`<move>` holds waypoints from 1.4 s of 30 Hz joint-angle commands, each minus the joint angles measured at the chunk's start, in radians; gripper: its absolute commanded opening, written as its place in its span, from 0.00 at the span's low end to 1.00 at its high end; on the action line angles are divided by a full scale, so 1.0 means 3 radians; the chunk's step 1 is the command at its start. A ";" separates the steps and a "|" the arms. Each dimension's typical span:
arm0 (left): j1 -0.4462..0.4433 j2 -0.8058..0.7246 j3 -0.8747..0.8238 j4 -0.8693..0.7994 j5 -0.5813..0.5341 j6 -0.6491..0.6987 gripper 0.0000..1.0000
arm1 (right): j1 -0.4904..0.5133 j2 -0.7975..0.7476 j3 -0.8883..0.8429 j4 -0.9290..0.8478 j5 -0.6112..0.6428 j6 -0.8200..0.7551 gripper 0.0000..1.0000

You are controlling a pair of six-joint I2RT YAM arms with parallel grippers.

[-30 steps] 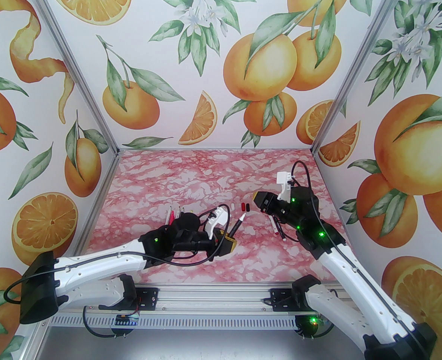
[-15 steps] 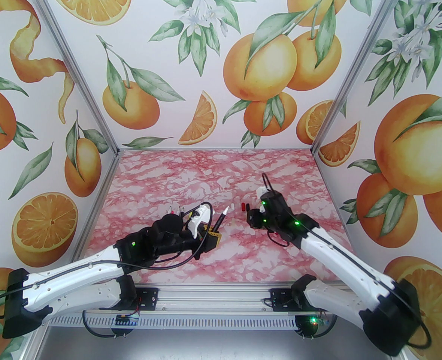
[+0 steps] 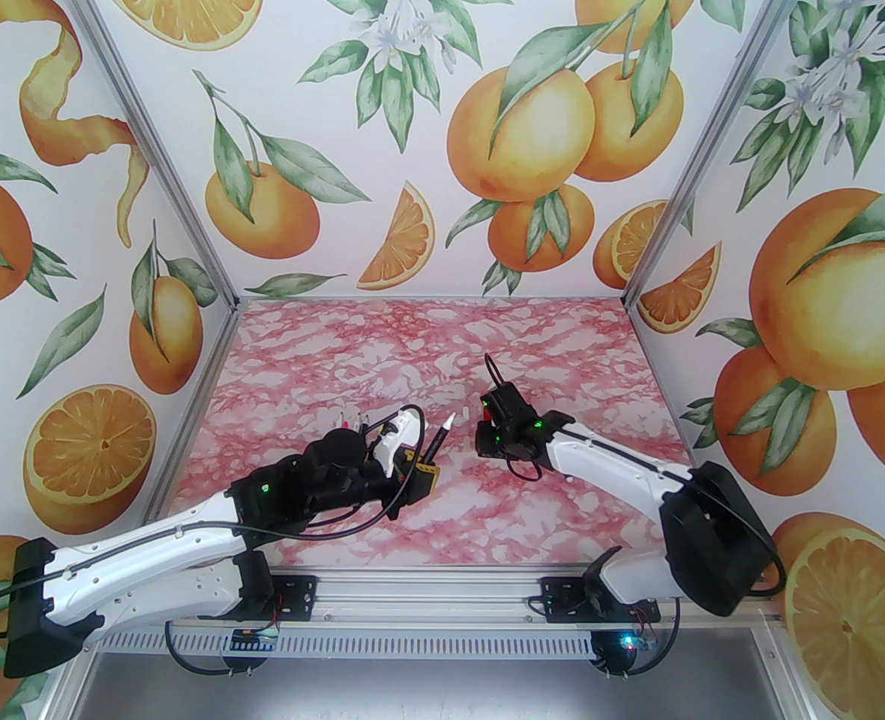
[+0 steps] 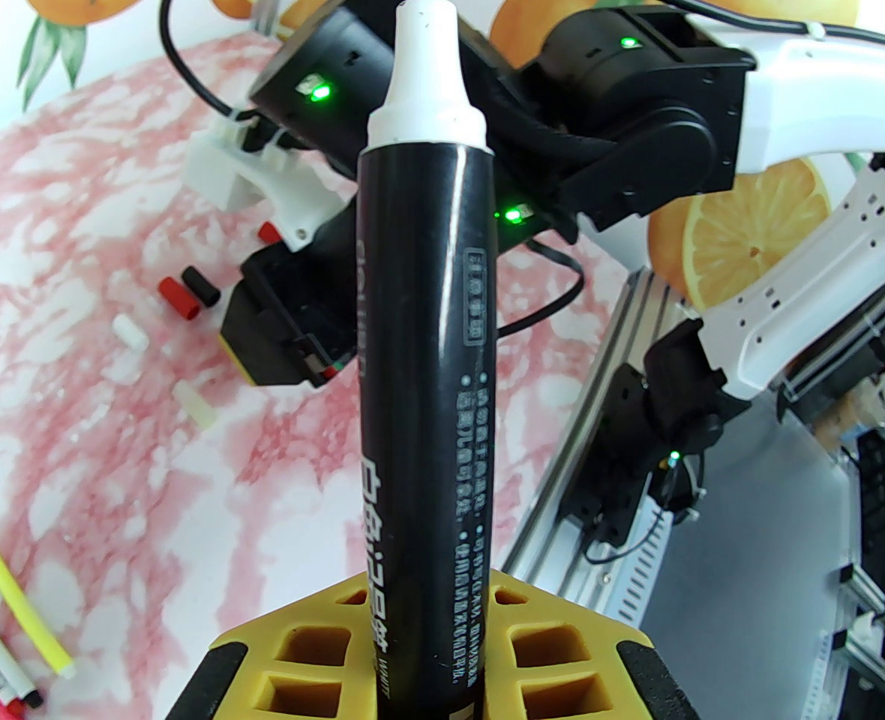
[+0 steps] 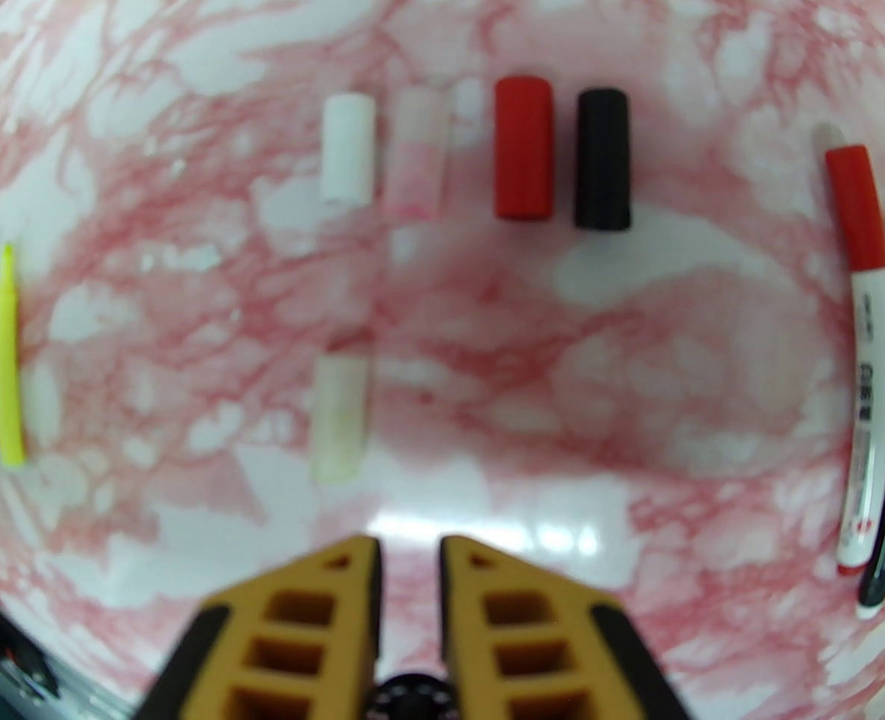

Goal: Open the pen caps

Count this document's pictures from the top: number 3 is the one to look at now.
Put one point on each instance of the small circuit board green light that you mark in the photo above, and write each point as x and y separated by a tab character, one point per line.
630	640

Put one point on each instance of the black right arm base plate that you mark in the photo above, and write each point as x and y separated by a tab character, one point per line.
562	598

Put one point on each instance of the aluminium frame post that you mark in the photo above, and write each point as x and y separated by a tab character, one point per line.
723	139
157	139

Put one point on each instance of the small blue circuit board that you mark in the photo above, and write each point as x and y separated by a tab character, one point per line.
251	640

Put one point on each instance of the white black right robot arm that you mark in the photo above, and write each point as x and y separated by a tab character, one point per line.
615	458

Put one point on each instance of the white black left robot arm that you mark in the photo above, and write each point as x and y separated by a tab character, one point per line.
157	576

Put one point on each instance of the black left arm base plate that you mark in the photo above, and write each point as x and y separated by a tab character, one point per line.
296	597

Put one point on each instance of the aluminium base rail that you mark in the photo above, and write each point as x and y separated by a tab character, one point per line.
427	597

